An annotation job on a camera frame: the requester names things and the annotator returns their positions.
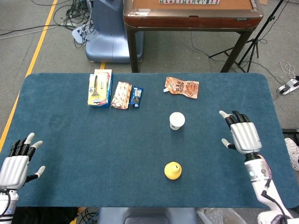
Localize white power strip with plugs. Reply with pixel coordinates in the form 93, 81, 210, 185
71, 22, 94, 45

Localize black tripod stand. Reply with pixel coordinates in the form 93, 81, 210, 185
208, 0, 290, 73

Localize tangled black floor cables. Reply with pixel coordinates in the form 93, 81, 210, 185
53, 0, 94, 49

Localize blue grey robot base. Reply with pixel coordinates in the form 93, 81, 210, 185
85, 0, 144, 63

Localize white sneaker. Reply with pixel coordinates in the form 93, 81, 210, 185
284, 137, 299, 172

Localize face-up mahjong tile row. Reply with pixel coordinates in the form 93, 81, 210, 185
159, 0, 221, 5

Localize long black floor cable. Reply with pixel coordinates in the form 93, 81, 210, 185
0, 23, 61, 37

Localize razor blister pack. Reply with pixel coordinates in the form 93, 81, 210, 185
87, 69, 111, 106

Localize black floor platform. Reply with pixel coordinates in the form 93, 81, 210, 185
281, 128, 299, 140

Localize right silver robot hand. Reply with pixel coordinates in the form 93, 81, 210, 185
219, 110, 263, 155

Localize white power strip grey plugs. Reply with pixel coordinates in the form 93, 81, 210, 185
277, 76, 299, 95

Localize grey robot torso base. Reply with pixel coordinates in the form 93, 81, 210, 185
97, 207, 199, 224

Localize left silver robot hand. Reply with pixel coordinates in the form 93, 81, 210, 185
0, 132, 46, 190

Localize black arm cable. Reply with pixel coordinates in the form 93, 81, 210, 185
261, 190, 289, 219

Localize white floral paper cup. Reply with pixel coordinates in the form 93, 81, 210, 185
169, 112, 186, 131

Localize red white snack packet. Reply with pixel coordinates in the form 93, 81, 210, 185
110, 81, 133, 110

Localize orange spout pouch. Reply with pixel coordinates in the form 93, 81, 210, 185
163, 77, 200, 99

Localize clear plastic bag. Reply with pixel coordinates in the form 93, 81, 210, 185
197, 207, 248, 224

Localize brown mahjong table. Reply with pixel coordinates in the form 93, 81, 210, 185
123, 0, 264, 73

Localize small blue Oreo packet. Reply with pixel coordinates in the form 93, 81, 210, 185
128, 86, 144, 109

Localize blue felt table cover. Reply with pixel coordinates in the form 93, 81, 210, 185
0, 72, 299, 209

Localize blue Oreo cookie box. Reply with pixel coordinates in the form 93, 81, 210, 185
87, 69, 114, 108

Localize white coiled cable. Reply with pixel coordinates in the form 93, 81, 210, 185
280, 60, 296, 77

